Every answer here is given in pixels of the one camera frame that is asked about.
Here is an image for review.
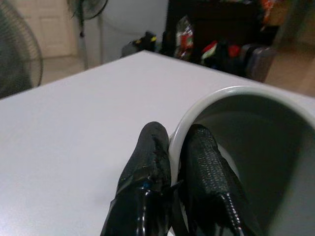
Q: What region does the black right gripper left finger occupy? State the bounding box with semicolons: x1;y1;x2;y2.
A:
99;120;173;236

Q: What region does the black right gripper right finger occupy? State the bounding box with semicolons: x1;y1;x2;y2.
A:
169;123;264;236

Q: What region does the white ceramic mug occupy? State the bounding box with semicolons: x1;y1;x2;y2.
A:
167;85;315;236

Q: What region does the black and yellow tool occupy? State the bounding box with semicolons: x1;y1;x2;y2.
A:
122;30;158;57

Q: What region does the red and green package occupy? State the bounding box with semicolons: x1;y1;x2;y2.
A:
200;40;222;62

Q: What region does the grey plastic container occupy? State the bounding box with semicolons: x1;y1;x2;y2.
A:
240;44;278;83

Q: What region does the clear snack bag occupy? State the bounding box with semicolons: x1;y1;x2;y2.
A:
174;15;195;60

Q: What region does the dark wooden shelf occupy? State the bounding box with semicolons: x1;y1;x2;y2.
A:
161;0;286;62

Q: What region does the dark standing fan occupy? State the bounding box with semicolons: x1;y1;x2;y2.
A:
66;0;109;71

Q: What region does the grey standing fan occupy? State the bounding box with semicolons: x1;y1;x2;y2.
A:
0;2;44;99

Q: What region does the white door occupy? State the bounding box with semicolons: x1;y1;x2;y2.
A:
14;0;78;59

